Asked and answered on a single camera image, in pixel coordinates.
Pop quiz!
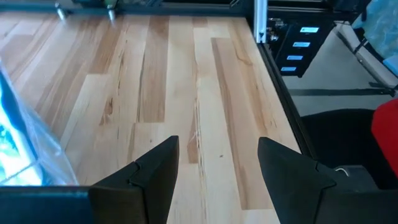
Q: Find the red fabric object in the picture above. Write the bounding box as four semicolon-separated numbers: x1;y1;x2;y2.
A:
371;98;398;179

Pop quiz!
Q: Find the black labelled control box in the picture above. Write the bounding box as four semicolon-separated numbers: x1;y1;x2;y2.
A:
266;16;336;79

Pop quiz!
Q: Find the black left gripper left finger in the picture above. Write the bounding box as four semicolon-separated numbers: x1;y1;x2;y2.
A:
0;135;180;224

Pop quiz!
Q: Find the silver metal post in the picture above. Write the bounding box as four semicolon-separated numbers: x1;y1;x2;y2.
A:
54;1;68;22
106;3;117;25

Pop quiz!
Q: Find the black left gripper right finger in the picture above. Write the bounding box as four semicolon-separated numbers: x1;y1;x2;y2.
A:
257;136;398;224

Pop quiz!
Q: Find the silver aluminium bracket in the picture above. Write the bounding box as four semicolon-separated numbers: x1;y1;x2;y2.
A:
252;0;269;44

